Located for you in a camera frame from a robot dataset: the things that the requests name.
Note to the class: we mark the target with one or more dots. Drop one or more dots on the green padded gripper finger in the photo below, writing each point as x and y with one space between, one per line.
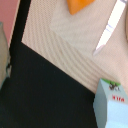
5 66

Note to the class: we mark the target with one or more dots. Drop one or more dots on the yellow bread loaf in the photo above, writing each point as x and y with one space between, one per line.
76 5

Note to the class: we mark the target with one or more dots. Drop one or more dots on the pink wooden board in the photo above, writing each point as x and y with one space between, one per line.
8 15

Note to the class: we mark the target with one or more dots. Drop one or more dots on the beige woven placemat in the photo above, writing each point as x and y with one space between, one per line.
68 41

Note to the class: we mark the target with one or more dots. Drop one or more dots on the knife with wooden handle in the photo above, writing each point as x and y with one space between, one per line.
111 24

